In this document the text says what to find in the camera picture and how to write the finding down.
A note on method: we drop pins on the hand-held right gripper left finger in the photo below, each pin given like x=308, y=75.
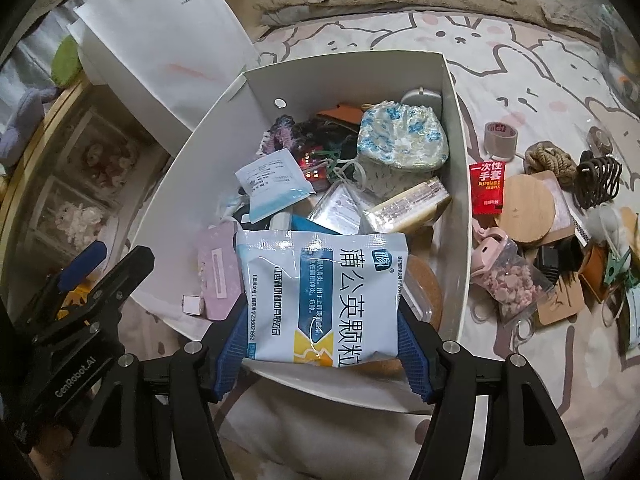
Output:
x=227, y=360

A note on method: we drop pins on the white printed medicine sachet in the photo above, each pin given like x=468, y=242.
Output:
x=270, y=172

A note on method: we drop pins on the face mask pack blue label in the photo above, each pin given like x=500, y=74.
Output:
x=270, y=207

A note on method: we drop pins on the clear plastic storage bin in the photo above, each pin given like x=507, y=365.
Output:
x=620, y=60

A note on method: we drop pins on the floral picture frame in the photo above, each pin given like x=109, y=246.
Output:
x=75, y=220
x=102, y=155

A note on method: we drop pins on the white paper bag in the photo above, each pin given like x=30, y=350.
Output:
x=150, y=35

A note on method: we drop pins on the square pink wooden coaster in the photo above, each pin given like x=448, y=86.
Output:
x=562, y=205

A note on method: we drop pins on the clear pack of brown item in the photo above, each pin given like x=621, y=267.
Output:
x=600, y=140

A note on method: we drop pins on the blue packet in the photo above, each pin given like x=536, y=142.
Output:
x=310, y=224

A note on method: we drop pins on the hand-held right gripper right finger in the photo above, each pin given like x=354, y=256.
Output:
x=415, y=360

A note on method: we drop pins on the zip bag of pink beads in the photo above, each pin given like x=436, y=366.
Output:
x=515, y=285

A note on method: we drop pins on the brown tape roll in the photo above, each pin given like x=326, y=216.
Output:
x=500, y=142

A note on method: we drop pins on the blue floral fabric pouch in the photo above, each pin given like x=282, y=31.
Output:
x=400, y=135

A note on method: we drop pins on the carved square wooden coaster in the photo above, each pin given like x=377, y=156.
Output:
x=562, y=302

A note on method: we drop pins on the round wooden coaster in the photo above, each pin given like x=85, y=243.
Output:
x=525, y=215

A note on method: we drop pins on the white pompom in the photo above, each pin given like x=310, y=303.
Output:
x=607, y=225

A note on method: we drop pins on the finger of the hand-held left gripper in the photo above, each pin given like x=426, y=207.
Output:
x=82, y=262
x=115, y=280

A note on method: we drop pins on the purple crochet coaster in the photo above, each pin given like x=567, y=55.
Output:
x=285, y=130

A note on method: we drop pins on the round cork coaster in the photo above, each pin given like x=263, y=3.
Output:
x=425, y=290

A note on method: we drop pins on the small white cube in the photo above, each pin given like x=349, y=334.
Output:
x=192, y=305

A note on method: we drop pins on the purple plush toy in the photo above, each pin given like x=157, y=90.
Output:
x=25, y=110

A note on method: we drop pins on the red gloves packet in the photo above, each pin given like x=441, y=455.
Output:
x=487, y=190

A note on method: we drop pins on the dark brown hair claw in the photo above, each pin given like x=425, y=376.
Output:
x=597, y=175

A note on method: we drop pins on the green plush toy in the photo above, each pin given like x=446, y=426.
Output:
x=67, y=62

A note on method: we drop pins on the pink card pack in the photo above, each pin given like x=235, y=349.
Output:
x=217, y=275

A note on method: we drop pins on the white cardboard box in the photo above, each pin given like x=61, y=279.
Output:
x=200, y=160

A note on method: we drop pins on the green clothes clip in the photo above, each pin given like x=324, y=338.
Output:
x=615, y=265

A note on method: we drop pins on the grey round case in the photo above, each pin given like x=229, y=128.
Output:
x=420, y=97

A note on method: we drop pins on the wooden bedside shelf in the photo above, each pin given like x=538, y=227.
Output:
x=50, y=125

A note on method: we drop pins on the clear plastic case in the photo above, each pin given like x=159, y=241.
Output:
x=340, y=210

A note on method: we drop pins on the beige rectangular box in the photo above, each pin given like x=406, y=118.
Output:
x=405, y=205

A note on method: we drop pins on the brown leather piece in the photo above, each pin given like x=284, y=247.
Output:
x=595, y=270

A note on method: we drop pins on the blue white medicine sachet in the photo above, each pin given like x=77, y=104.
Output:
x=280, y=285

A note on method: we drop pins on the orange wooden piece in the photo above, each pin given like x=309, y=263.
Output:
x=345, y=112

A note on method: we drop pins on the pink plastic clip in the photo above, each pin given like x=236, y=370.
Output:
x=487, y=255

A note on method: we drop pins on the black charger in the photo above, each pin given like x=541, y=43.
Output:
x=550, y=260

